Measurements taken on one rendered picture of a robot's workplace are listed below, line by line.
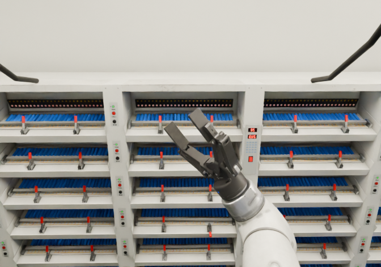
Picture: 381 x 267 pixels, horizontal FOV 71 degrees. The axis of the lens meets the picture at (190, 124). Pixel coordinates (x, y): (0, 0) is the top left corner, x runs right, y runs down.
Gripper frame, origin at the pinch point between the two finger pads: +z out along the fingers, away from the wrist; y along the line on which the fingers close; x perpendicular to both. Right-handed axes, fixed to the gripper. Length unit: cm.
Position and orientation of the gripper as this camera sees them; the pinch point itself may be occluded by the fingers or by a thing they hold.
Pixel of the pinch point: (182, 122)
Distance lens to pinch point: 60.5
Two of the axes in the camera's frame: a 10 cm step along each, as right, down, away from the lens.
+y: 4.5, -2.0, -8.7
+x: -6.5, 5.9, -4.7
